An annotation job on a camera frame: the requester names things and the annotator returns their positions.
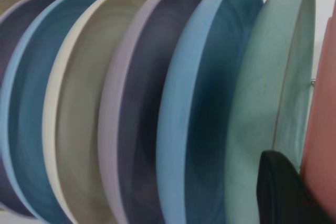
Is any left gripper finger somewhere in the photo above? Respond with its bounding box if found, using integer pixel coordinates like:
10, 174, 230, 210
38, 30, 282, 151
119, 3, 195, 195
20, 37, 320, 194
258, 150, 336, 224

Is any pink round plate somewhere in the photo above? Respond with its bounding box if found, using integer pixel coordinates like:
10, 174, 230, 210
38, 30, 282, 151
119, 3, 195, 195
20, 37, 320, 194
300, 6, 336, 216

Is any blue round plate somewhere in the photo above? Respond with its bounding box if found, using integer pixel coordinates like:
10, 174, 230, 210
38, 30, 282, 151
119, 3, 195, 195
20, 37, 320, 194
0, 0, 114, 224
159, 0, 265, 224

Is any green round plate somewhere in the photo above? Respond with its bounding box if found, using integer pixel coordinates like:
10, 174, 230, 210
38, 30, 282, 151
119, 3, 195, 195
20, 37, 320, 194
224, 0, 316, 224

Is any purple round plate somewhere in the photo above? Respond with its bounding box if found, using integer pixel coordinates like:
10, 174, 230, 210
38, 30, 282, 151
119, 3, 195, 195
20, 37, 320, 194
0, 0, 72, 218
98, 0, 211, 224

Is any beige round plate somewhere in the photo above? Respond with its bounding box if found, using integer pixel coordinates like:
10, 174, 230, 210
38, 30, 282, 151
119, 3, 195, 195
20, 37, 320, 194
41, 0, 158, 224
0, 0, 32, 19

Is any metal wire plate rack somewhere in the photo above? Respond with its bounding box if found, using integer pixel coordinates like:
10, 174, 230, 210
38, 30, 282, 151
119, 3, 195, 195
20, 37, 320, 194
271, 20, 317, 148

